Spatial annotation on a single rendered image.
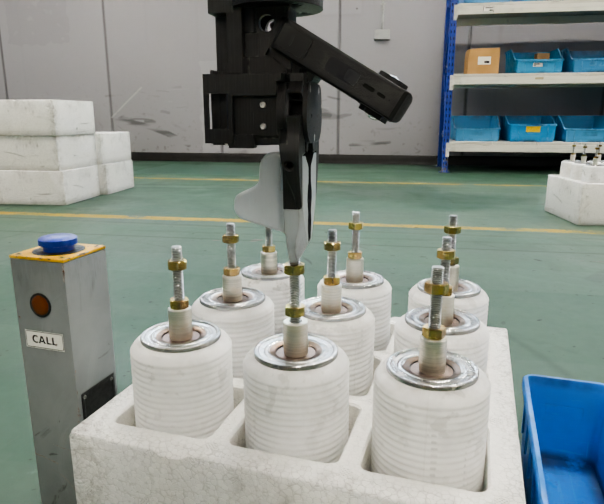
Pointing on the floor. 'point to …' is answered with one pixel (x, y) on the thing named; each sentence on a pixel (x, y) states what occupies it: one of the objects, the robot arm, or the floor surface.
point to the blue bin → (576, 443)
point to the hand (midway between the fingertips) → (303, 245)
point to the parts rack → (481, 12)
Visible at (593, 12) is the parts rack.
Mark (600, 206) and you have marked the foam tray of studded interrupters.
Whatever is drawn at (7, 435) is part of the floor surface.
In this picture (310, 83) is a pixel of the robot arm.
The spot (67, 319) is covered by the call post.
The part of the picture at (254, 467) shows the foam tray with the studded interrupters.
